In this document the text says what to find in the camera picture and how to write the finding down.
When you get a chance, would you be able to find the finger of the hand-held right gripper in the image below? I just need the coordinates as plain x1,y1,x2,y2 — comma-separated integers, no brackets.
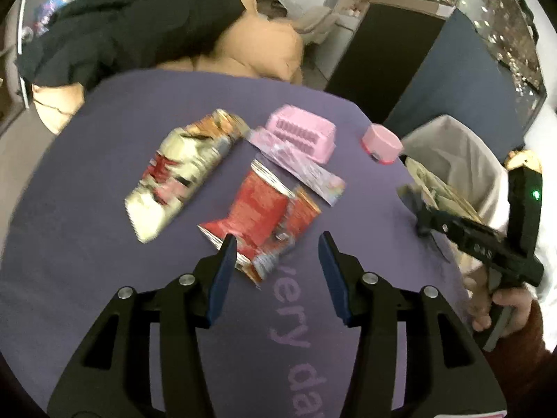
397,183,508,266

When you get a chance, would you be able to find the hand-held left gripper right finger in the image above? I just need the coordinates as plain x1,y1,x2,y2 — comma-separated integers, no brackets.
317,232,508,418

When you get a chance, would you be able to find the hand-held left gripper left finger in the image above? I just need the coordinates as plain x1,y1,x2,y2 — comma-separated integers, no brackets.
47,234,238,418

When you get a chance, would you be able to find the bin with white bag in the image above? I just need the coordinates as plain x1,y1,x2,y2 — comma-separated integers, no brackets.
398,114,523,279

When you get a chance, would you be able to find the red snack packet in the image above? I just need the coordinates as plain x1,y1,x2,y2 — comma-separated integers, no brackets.
198,160,323,289

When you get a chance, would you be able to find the person's right forearm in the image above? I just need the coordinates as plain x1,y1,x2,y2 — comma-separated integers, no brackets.
482,302,557,407

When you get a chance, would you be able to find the person's right hand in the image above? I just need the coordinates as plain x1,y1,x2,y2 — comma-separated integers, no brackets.
468,268,534,337

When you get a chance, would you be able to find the yellow toy figure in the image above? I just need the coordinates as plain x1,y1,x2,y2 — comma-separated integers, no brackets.
505,150,543,173

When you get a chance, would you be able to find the pink strip packet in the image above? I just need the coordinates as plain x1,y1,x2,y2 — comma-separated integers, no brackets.
247,127,347,207

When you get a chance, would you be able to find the cream cartoon snack packet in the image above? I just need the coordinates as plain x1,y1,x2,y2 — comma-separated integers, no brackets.
125,126,238,243

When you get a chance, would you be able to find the pink round container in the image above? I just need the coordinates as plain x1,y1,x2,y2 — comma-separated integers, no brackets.
361,124,402,166

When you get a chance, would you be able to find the blue panel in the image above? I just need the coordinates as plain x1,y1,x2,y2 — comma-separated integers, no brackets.
383,9,548,152

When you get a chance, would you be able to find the pink plastic basket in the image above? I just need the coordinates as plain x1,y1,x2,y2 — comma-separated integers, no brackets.
265,104,338,165

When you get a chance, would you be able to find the dark cabinet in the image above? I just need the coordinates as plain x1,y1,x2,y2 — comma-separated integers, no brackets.
324,0,456,125

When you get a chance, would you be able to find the glass display cabinet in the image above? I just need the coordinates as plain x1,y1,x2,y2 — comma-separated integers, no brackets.
383,0,550,133

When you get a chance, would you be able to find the black jacket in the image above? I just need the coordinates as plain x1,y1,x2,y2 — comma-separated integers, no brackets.
15,0,246,91

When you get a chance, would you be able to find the colourful toy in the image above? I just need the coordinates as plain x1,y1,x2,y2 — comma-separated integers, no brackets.
34,0,67,36

